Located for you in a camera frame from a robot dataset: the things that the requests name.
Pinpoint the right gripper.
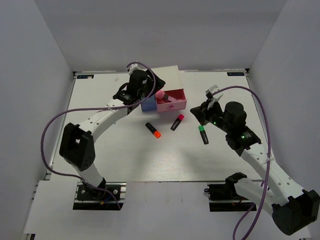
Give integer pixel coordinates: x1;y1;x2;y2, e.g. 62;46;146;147
190;99;233;134

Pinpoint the pink cap clip tube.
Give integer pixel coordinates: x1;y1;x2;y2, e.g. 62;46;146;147
155;90;178;103

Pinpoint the white drawer organizer box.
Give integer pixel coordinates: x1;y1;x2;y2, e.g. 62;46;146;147
151;65;184;91

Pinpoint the small blue drawer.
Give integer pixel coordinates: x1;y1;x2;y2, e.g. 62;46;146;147
141;94;156;104

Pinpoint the pink drawer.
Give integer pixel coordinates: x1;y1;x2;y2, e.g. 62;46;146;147
155;89;187;113

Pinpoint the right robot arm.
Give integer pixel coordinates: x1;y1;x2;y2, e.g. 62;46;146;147
190;101;320;236

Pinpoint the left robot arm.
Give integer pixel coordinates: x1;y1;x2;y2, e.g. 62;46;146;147
59;69;166;200

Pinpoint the green cap highlighter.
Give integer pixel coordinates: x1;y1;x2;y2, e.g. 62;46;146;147
198;125;209;145

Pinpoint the pink cap highlighter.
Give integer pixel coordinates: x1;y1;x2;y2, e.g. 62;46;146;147
170;114;185;131

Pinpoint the wide blue drawer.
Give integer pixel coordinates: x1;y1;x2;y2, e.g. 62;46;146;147
140;101;157;112

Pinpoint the orange cap highlighter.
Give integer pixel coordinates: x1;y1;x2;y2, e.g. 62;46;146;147
145;122;162;139

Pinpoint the right corner label sticker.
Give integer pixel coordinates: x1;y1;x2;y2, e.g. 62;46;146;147
227;72;245;77

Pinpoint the corner label sticker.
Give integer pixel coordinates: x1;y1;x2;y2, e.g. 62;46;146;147
227;72;245;77
76;74;94;79

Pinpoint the left corner label sticker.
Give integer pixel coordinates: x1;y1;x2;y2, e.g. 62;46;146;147
76;74;94;79

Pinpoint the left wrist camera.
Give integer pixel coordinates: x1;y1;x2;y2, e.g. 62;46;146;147
126;63;146;75

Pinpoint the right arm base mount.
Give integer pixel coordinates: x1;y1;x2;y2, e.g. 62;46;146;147
203;172;257;213

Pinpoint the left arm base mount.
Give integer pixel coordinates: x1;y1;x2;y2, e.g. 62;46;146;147
72;182;127;211

